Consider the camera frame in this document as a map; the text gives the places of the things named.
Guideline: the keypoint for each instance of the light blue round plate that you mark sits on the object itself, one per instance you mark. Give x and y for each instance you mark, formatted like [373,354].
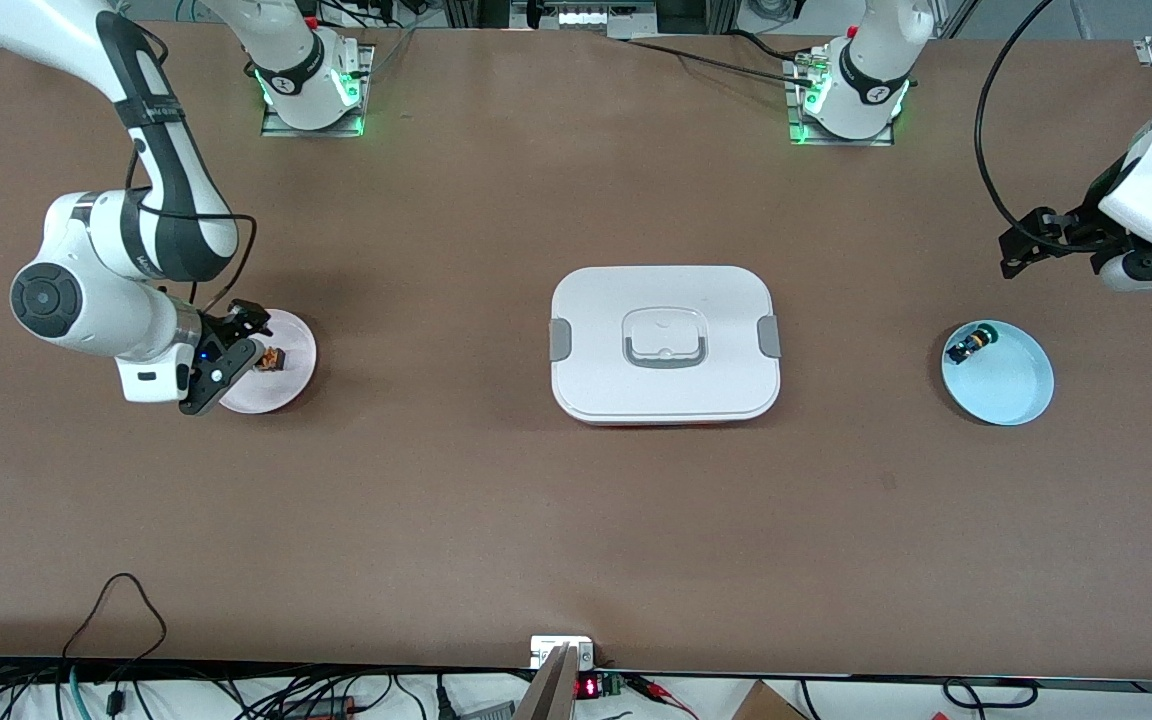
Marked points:
[1011,375]

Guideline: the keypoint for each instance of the red clip leads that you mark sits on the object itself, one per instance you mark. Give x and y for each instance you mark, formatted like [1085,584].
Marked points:
[661,690]

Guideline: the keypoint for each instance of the white socket box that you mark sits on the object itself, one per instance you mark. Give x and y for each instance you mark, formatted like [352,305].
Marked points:
[548,648]

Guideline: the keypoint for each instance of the white lidded storage box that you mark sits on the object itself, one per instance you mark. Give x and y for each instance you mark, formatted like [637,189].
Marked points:
[664,345]

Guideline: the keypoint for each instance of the brown cardboard piece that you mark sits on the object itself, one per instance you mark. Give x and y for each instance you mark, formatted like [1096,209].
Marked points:
[766,705]

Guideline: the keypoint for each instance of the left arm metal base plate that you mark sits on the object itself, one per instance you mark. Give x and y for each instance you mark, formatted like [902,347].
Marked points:
[841,142]

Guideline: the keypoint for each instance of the aluminium profile bar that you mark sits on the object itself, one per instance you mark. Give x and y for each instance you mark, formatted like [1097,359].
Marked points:
[551,690]

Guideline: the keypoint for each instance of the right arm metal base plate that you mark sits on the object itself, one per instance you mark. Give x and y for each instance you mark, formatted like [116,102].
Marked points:
[276,128]

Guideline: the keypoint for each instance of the black power adapter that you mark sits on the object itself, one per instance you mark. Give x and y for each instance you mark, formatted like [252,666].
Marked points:
[316,708]

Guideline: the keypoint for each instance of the pink round plate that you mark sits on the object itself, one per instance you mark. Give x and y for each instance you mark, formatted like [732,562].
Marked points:
[286,395]

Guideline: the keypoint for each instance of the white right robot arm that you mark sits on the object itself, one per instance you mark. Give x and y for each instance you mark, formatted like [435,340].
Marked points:
[86,300]

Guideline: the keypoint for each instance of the orange push-button switch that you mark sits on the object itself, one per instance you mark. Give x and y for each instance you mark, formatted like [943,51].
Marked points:
[271,358]

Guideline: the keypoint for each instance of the red digit display module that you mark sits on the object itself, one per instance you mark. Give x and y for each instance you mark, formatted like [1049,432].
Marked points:
[591,687]

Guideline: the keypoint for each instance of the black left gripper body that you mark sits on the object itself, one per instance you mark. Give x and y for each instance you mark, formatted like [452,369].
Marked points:
[1086,226]

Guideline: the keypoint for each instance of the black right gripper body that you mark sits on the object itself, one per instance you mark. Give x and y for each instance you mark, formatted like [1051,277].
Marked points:
[224,329]

